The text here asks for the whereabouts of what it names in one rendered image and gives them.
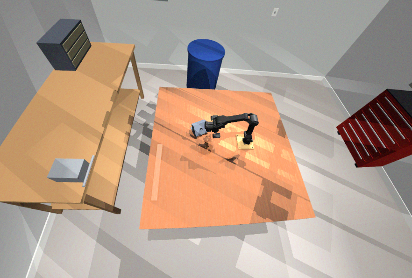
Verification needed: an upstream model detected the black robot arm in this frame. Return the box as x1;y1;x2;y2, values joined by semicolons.
205;113;259;145

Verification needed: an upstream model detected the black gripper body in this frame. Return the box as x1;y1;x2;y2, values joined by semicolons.
211;115;220;138

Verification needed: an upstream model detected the grey metal panel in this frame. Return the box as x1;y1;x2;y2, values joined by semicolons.
190;119;207;137

